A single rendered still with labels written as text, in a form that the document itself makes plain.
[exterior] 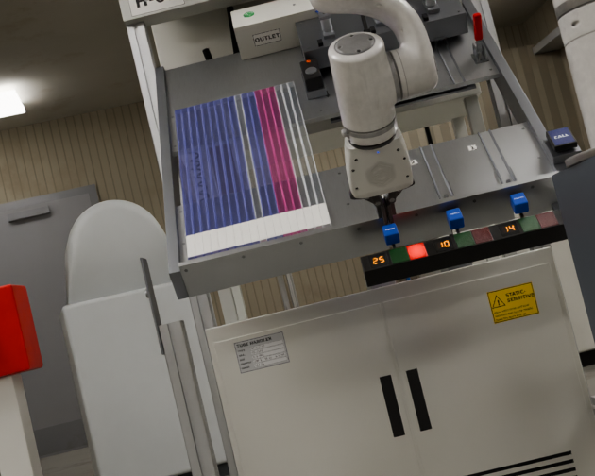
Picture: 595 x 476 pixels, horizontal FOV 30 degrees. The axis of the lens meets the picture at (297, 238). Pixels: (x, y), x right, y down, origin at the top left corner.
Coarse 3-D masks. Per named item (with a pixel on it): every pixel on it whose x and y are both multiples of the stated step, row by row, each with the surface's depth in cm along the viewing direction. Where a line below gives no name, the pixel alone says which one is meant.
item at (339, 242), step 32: (480, 192) 188; (512, 192) 188; (544, 192) 189; (352, 224) 188; (416, 224) 189; (448, 224) 190; (480, 224) 191; (224, 256) 188; (256, 256) 189; (288, 256) 190; (320, 256) 191; (352, 256) 192; (192, 288) 191; (224, 288) 192
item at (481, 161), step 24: (432, 144) 204; (456, 144) 203; (480, 144) 201; (504, 144) 200; (528, 144) 199; (336, 168) 205; (432, 168) 199; (456, 168) 198; (480, 168) 196; (504, 168) 195; (528, 168) 193; (336, 192) 199; (408, 192) 195; (432, 192) 194; (456, 192) 192; (336, 216) 194; (360, 216) 192
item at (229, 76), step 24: (432, 48) 230; (456, 48) 228; (168, 72) 244; (192, 72) 242; (216, 72) 240; (240, 72) 238; (264, 72) 236; (288, 72) 234; (456, 72) 222; (480, 72) 220; (168, 96) 236; (192, 96) 234; (216, 96) 232; (336, 96) 223; (432, 96) 224; (312, 120) 219; (336, 120) 225
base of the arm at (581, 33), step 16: (576, 16) 138; (592, 16) 136; (576, 32) 138; (592, 32) 137; (576, 48) 139; (592, 48) 137; (576, 64) 139; (592, 64) 137; (576, 80) 140; (592, 80) 137; (592, 96) 138; (592, 112) 138; (592, 128) 139; (592, 144) 140; (576, 160) 137
